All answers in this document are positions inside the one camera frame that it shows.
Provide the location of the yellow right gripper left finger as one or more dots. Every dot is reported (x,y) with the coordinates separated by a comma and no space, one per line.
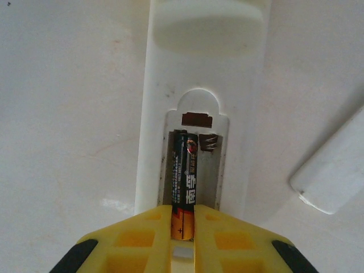
(128,250)

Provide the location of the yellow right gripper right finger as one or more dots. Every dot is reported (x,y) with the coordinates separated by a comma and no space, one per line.
(236,250)

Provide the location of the black orange AAA battery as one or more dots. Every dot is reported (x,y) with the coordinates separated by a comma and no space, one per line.
(185,176)

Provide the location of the white battery cover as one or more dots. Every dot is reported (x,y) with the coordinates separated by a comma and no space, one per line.
(332,170)

